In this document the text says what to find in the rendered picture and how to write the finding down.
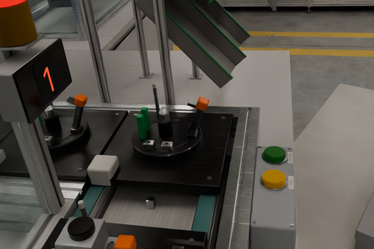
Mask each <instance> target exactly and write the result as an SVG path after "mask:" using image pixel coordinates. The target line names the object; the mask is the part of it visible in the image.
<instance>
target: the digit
mask: <svg viewBox="0 0 374 249"><path fill-rule="evenodd" d="M32 67H33V70H34V73H35V76H36V80H37V83H38V86H39V89H40V93H41V96H42V99H43V103H44V106H45V105H46V104H47V103H48V102H49V101H50V100H51V99H53V97H54V96H55V95H56V94H58V93H59V91H60V90H61V87H60V84H59V81H58V77H57V73H56V69H55V65H54V62H53V59H52V55H51V51H50V52H49V53H48V54H46V55H45V56H44V57H43V58H41V59H40V60H39V61H38V62H36V63H35V64H34V65H33V66H32Z"/></svg>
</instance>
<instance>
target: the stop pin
mask: <svg viewBox="0 0 374 249"><path fill-rule="evenodd" d="M146 205H147V209H151V210H154V209H155V207H156V203H155V197H149V196H148V197H147V199H146Z"/></svg>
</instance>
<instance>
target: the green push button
mask: <svg viewBox="0 0 374 249"><path fill-rule="evenodd" d="M285 157H286V152H285V150H284V149H283V148H281V147H278V146H270V147H268V148H266V149H265V150H264V158H265V159H266V160H267V161H269V162H274V163H277V162H282V161H283V160H284V159H285Z"/></svg>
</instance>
